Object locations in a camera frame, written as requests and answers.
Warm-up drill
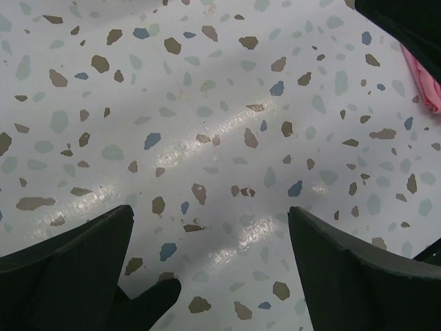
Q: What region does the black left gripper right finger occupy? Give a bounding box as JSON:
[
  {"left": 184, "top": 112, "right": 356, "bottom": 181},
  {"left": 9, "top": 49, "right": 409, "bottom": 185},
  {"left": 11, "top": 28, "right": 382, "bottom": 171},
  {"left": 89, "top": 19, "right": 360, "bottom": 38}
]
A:
[{"left": 288, "top": 206, "right": 440, "bottom": 330}]

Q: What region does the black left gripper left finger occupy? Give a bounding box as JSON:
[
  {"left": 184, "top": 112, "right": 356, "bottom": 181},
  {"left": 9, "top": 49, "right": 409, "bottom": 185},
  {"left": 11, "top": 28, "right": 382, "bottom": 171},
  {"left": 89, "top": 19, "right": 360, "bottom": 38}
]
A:
[{"left": 1, "top": 205, "right": 134, "bottom": 330}]

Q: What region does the folded pink cloth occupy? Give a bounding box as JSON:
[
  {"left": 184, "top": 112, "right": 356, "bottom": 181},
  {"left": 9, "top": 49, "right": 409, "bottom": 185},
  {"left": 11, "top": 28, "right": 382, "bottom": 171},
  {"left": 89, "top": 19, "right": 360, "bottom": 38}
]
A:
[{"left": 401, "top": 45, "right": 441, "bottom": 114}]

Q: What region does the black t-shirt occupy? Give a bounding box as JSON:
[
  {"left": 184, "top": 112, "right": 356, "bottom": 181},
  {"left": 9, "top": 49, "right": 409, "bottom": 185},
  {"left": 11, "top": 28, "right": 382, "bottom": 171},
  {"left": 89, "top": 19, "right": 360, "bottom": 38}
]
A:
[{"left": 346, "top": 0, "right": 441, "bottom": 82}]

